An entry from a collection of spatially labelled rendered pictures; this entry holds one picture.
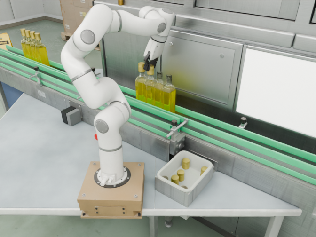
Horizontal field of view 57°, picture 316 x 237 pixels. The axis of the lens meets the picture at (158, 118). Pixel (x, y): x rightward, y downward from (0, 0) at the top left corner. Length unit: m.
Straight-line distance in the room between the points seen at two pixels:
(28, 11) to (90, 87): 6.69
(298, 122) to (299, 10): 0.46
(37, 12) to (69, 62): 6.76
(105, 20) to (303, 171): 0.95
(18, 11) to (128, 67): 5.94
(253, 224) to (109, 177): 0.99
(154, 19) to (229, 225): 1.35
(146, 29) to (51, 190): 0.81
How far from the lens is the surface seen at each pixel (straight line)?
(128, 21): 1.20
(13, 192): 1.47
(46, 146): 1.67
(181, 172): 1.32
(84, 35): 1.04
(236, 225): 1.96
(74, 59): 1.11
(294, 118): 1.37
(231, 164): 1.38
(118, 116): 1.09
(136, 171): 1.29
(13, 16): 7.56
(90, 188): 1.22
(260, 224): 1.86
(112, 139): 1.11
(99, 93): 1.08
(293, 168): 1.29
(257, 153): 1.31
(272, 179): 1.34
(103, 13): 1.10
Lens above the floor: 1.71
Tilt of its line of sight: 32 degrees down
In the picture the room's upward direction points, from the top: straight up
